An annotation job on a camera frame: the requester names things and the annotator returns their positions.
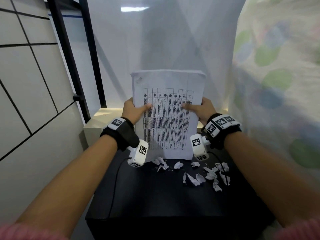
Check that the pink knit sleeve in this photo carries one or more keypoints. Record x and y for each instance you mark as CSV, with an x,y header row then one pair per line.
x,y
300,229
25,232

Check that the pile of paper scraps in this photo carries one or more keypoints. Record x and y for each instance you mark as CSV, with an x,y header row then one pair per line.
x,y
192,178

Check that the person's right hand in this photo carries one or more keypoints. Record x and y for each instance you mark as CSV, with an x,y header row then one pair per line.
x,y
203,111

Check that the spotted pastel curtain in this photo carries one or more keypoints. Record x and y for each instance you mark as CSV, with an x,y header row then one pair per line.
x,y
280,72

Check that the person's left hand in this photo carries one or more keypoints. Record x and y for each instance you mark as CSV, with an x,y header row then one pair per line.
x,y
132,112

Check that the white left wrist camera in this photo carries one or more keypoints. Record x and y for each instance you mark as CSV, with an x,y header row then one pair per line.
x,y
137,154

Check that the person's left forearm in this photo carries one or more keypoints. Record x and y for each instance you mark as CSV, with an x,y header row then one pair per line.
x,y
70,187

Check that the person's right forearm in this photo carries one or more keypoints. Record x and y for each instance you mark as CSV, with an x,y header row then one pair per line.
x,y
270,177

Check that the white marker cube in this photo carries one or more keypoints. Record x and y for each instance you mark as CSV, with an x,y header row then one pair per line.
x,y
198,144

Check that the stack of printed papers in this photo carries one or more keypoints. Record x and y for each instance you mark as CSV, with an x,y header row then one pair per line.
x,y
170,79

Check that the black post with bracket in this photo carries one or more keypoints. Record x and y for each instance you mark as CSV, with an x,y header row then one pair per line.
x,y
67,54

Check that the plain black metal post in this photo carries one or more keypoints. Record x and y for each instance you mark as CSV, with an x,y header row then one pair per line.
x,y
92,47

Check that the cream wooden ledge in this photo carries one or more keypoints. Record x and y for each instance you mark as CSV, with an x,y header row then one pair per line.
x,y
100,122

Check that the black table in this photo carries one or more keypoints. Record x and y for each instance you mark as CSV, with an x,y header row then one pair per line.
x,y
162,202

